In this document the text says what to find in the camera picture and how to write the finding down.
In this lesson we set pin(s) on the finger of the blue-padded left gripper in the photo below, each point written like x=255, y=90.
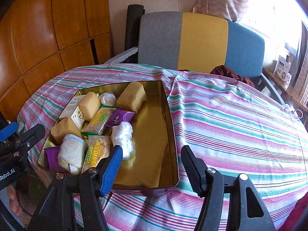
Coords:
x=7, y=131

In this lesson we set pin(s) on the orange wooden wardrobe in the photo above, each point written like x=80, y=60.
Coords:
x=43, y=38

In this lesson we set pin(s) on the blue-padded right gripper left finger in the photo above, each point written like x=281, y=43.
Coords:
x=109, y=169

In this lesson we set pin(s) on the white tall carton box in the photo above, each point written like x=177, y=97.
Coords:
x=73, y=111

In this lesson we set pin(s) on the purple snack packet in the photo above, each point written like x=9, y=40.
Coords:
x=118, y=116
x=52, y=158

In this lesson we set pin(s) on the black rolled mat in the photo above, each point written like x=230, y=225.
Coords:
x=133, y=21

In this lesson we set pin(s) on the yellow sponge block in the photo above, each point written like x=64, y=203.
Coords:
x=89, y=105
x=64, y=127

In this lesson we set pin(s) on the wooden side shelf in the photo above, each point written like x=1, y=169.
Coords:
x=286, y=94

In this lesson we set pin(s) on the pink green striped tablecloth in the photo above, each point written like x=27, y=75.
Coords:
x=232, y=127

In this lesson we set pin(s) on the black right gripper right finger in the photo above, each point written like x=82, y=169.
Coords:
x=195, y=169

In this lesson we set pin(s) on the white plastic bag ball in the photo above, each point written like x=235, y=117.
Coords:
x=122, y=136
x=107, y=99

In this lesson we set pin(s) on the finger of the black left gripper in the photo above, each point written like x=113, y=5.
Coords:
x=30, y=138

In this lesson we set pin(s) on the green yellow cracker packet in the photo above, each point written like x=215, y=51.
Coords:
x=97, y=124

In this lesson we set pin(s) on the brown sponge block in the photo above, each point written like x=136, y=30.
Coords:
x=132, y=97

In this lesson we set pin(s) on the grey yellow blue chair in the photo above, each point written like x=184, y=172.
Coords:
x=196, y=42

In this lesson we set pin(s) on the person's left hand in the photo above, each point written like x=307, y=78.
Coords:
x=14, y=202

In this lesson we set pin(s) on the rolled white towel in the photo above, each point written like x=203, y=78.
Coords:
x=72, y=154

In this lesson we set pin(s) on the white box on shelf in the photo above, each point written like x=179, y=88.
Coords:
x=282, y=67

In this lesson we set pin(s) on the dark red cloth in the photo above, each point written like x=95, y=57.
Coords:
x=225, y=71

